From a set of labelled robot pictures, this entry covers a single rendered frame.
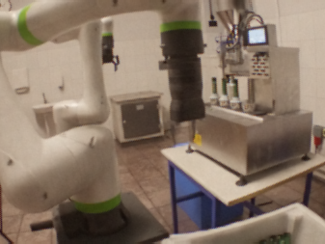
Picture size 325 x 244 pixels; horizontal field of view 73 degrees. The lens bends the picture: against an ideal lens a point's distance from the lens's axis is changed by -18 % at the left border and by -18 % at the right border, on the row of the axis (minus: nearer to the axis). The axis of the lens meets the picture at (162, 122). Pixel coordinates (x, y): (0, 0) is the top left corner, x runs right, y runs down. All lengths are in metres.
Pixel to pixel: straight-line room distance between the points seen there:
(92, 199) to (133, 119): 3.69
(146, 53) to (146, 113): 1.26
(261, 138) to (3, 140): 0.99
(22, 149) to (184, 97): 0.34
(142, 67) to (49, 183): 4.53
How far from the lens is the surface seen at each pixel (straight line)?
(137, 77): 4.89
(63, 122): 1.23
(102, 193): 0.58
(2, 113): 0.51
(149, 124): 4.32
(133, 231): 0.63
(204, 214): 2.05
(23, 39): 0.69
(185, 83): 0.54
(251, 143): 1.12
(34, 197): 0.46
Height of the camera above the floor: 1.29
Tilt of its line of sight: 13 degrees down
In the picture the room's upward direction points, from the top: 5 degrees counter-clockwise
